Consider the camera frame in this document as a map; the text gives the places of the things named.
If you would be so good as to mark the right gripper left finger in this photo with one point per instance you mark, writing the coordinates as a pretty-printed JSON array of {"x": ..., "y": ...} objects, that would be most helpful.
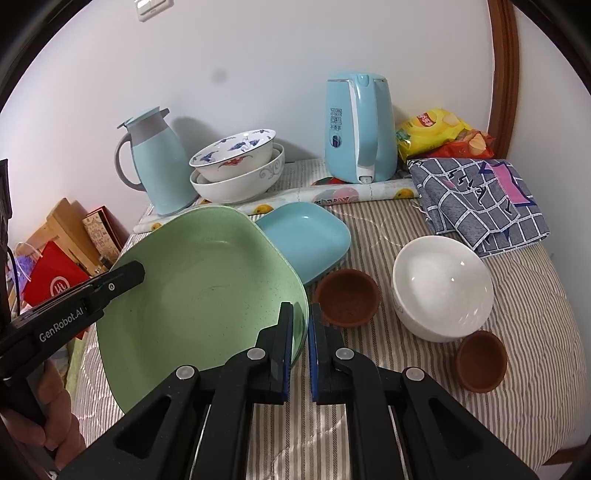
[{"x": 195, "y": 424}]

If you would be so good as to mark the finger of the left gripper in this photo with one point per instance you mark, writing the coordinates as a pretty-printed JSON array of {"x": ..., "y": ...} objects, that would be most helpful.
[{"x": 117, "y": 281}]

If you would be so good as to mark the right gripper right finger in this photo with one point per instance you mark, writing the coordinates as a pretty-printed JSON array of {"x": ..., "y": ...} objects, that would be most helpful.
[{"x": 402, "y": 425}]

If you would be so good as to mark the brown small cup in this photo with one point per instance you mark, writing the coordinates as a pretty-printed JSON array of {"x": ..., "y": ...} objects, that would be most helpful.
[
  {"x": 348, "y": 298},
  {"x": 481, "y": 362}
]

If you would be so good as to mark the green square plate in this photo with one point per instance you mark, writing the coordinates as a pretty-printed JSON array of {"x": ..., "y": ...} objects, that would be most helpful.
[{"x": 212, "y": 281}]

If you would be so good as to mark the white ceramic bowl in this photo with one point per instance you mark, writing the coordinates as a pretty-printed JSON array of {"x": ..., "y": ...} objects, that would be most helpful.
[{"x": 442, "y": 290}]

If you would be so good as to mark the blue square plate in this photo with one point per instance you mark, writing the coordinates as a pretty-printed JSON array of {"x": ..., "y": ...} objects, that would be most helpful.
[{"x": 310, "y": 238}]

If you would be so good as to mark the person's left hand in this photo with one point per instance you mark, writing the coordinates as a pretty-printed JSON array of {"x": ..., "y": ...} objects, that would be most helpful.
[{"x": 60, "y": 433}]

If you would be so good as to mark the patterned gift box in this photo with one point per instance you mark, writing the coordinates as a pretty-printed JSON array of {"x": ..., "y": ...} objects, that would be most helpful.
[{"x": 106, "y": 234}]

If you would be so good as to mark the red paper bag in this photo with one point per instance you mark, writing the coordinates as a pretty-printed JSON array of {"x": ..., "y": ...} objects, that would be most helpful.
[{"x": 53, "y": 274}]

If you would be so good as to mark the brown cardboard box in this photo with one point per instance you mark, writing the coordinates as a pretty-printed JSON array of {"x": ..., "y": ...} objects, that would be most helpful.
[{"x": 64, "y": 226}]

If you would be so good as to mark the light blue thermos jug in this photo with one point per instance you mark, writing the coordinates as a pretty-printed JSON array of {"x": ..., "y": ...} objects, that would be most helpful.
[{"x": 160, "y": 162}]

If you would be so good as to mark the white large bowl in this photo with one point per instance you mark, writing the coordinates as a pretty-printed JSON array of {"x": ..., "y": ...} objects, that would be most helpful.
[{"x": 243, "y": 187}]

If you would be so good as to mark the blue patterned porcelain bowl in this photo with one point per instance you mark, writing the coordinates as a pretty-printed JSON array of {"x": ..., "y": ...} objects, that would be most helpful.
[{"x": 234, "y": 155}]

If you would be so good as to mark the rolled fruit pattern mat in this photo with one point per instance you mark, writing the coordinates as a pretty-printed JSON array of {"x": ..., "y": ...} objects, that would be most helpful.
[{"x": 331, "y": 194}]

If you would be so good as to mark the grey checked cloth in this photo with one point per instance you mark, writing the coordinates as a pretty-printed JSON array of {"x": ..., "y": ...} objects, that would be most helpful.
[{"x": 485, "y": 202}]

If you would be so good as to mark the light blue electric kettle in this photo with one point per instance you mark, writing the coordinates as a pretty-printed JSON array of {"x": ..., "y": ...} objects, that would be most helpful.
[{"x": 360, "y": 141}]

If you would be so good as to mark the red chips bag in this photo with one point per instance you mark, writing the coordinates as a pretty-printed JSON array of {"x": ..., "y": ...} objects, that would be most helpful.
[{"x": 471, "y": 144}]

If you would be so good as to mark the yellow chips bag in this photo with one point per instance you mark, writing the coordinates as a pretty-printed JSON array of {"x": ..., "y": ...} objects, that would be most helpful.
[{"x": 428, "y": 131}]

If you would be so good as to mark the white wall switch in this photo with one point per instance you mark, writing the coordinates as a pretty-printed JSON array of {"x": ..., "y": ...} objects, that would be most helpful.
[{"x": 147, "y": 9}]

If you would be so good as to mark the brown wooden door frame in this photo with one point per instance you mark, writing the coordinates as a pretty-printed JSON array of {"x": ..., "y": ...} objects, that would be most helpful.
[{"x": 506, "y": 74}]

